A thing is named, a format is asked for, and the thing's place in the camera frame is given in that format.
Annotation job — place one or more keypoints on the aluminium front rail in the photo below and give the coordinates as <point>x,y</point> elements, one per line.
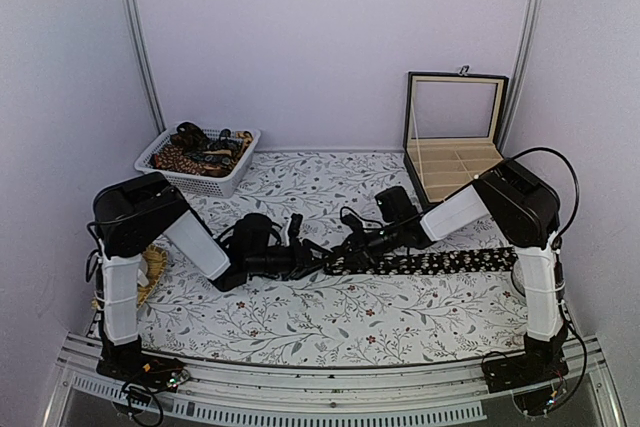
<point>221,393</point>

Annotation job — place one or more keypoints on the brown patterned ties pile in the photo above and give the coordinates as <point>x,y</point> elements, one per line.
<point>191,151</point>

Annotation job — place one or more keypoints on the patterned round bowl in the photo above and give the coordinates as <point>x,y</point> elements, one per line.
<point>517,280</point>

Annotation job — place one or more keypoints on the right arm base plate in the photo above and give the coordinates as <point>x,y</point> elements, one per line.
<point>502,372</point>

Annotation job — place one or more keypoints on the black compartment storage box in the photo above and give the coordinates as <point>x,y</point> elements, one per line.
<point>451,125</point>

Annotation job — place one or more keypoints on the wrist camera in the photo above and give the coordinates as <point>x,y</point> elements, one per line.
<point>351,219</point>
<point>291,230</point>

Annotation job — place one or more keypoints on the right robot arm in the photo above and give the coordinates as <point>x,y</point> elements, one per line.
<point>526,211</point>

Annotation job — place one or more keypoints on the black floral tie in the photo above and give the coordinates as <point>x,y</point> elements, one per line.
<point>427,264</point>

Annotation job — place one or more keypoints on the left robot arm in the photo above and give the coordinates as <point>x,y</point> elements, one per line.
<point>128,218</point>

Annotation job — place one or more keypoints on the woven bamboo tray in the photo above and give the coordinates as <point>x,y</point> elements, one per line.
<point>156,260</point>

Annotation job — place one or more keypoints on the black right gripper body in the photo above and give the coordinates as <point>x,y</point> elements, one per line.
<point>368,249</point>

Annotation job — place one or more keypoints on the white ceramic mug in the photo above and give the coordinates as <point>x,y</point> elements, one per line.
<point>142,279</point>

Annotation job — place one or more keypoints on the left metal frame post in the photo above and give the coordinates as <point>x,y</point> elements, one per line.
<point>134,24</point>

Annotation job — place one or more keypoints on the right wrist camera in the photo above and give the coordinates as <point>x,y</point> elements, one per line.
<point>351,219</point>

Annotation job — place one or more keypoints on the floral tablecloth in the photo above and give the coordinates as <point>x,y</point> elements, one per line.
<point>326,321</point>

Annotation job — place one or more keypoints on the metal frame post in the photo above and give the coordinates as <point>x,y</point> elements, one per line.
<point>514,92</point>
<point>134,24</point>

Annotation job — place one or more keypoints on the white plastic basket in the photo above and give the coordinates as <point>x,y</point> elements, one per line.
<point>217,187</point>

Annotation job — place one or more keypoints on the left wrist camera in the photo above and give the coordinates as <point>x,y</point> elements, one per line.
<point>291,230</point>

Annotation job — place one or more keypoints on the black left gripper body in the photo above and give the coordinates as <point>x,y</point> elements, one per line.
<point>291,266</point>

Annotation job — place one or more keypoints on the right metal frame post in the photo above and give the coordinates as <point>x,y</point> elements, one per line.
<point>514,92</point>

